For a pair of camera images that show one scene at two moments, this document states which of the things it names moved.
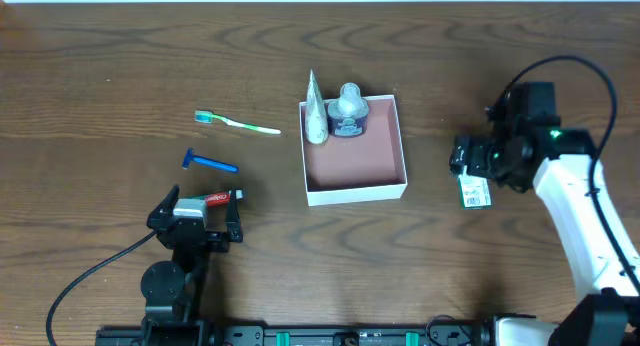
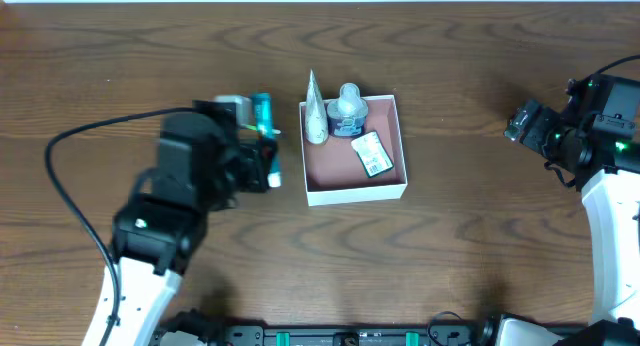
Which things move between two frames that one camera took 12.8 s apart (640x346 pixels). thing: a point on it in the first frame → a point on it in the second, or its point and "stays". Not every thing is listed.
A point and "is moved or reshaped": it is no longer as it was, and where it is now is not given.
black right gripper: x=463 y=157 → x=535 y=131
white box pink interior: x=369 y=166 stays
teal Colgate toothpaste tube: x=219 y=198 is moved or reshaped
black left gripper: x=211 y=238 → x=255 y=162
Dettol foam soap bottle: x=348 y=114 stays
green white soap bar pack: x=474 y=191 → x=372 y=154
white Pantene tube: x=316 y=121 stays
